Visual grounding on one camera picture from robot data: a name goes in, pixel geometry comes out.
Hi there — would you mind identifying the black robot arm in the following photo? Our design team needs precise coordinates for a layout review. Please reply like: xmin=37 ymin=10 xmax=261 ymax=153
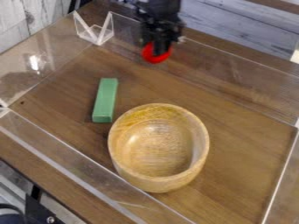
xmin=134 ymin=0 xmax=184 ymax=61

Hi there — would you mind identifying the green rectangular block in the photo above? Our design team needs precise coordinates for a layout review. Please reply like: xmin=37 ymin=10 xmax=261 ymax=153
xmin=92 ymin=78 xmax=117 ymax=123

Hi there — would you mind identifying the clear acrylic barrier wall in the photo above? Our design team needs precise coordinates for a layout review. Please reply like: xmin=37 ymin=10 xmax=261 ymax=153
xmin=0 ymin=17 xmax=299 ymax=224

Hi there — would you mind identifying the red plush strawberry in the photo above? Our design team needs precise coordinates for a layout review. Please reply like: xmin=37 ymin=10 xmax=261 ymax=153
xmin=141 ymin=42 xmax=172 ymax=64

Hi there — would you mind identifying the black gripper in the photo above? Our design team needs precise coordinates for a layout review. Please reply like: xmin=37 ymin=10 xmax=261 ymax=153
xmin=136 ymin=13 xmax=185 ymax=56

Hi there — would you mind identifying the black clamp under table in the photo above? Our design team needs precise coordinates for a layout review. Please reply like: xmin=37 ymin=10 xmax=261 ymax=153
xmin=0 ymin=184 xmax=68 ymax=224

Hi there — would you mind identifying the wooden bowl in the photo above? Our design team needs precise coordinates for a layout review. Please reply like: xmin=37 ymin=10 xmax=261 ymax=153
xmin=106 ymin=103 xmax=211 ymax=193

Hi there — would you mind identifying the clear acrylic corner bracket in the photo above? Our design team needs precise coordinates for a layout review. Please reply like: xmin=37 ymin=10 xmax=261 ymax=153
xmin=72 ymin=11 xmax=114 ymax=46

